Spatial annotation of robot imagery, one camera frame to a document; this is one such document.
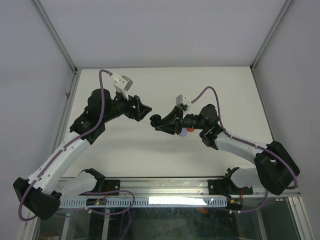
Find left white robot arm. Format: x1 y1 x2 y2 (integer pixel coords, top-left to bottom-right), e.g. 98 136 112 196
13 89 152 222

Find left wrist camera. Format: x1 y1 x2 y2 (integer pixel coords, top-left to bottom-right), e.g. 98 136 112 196
110 73 133 100

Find white slotted cable duct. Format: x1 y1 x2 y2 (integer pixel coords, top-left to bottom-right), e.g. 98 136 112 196
60 196 227 208

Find lilac charging case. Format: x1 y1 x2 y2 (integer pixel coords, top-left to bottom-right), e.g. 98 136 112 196
179 128 188 137

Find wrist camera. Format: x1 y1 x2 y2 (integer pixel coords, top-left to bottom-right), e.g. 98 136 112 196
175 94 193 112
110 73 133 100

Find metal corner frame post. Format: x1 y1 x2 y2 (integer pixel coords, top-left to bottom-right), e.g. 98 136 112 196
249 0 295 72

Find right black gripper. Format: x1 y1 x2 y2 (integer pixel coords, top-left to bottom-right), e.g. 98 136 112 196
154 105 208 135

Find left metal frame post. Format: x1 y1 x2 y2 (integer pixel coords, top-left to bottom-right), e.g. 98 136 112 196
30 0 78 74

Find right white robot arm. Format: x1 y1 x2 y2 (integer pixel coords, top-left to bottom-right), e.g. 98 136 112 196
150 104 300 196

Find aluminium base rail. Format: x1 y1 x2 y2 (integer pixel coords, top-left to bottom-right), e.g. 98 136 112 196
105 177 266 199

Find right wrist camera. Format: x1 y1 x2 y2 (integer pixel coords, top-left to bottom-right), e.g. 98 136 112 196
175 94 193 112

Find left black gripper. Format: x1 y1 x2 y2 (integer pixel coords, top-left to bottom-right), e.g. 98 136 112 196
101 89 152 123

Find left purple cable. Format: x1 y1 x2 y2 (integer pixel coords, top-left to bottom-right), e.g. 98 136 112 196
18 69 137 222

